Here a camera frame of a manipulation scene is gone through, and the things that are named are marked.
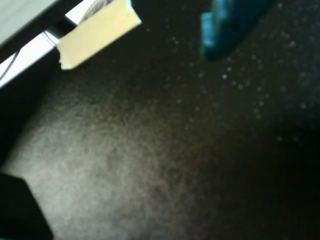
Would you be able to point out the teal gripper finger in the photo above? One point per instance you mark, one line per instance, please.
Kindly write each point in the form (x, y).
(220, 30)

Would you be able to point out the beige masking tape strip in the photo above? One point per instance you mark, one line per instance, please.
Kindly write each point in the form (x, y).
(97, 35)

